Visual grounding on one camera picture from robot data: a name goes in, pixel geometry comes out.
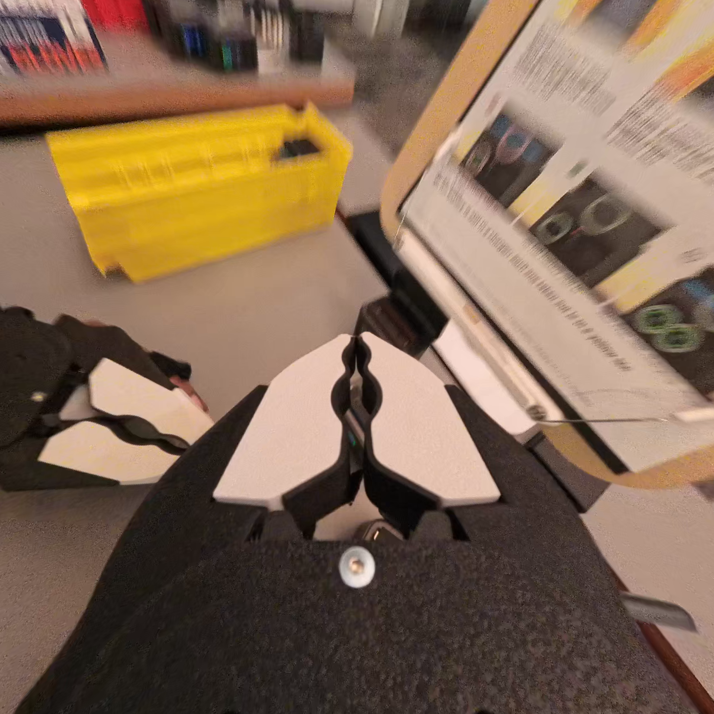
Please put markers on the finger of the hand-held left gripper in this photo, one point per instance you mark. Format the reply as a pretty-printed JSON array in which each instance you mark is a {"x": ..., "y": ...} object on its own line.
[
  {"x": 145, "y": 399},
  {"x": 100, "y": 454}
]

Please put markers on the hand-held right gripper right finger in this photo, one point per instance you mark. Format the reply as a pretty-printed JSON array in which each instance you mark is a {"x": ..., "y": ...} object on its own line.
[{"x": 429, "y": 435}]

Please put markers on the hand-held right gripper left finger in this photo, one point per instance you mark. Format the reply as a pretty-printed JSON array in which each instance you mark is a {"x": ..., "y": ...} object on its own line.
[{"x": 284, "y": 435}]

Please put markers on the black battery charging case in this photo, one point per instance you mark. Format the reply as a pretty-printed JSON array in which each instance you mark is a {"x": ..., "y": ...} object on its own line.
[
  {"x": 356, "y": 424},
  {"x": 189, "y": 39},
  {"x": 307, "y": 36},
  {"x": 231, "y": 53},
  {"x": 401, "y": 323}
]

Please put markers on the yellow plastic bin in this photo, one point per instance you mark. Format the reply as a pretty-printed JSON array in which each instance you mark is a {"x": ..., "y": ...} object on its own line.
[{"x": 195, "y": 195}]

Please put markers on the row of black batteries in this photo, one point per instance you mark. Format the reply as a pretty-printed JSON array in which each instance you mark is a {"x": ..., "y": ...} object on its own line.
[{"x": 298, "y": 149}]

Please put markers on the person's left hand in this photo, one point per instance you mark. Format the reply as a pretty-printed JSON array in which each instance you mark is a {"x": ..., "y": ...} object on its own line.
[{"x": 128, "y": 343}]

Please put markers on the white board ledge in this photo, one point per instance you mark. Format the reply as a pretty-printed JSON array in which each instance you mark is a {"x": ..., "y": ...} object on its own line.
[{"x": 479, "y": 334}]

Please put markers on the dark blue smartphone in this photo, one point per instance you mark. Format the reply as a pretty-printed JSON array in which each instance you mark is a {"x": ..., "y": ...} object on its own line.
[{"x": 373, "y": 240}]

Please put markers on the printed paper sheet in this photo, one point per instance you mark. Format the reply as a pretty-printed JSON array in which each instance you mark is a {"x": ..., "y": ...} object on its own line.
[{"x": 585, "y": 195}]

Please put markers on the instruction sheet on wooden stand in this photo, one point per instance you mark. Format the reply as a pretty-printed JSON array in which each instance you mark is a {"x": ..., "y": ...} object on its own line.
[{"x": 424, "y": 139}]

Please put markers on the blue white glove box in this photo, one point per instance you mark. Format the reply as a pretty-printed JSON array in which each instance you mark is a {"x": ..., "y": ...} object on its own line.
[{"x": 50, "y": 44}]

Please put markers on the red plastic bin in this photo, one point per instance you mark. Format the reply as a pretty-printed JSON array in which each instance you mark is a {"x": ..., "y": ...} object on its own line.
[{"x": 114, "y": 14}]

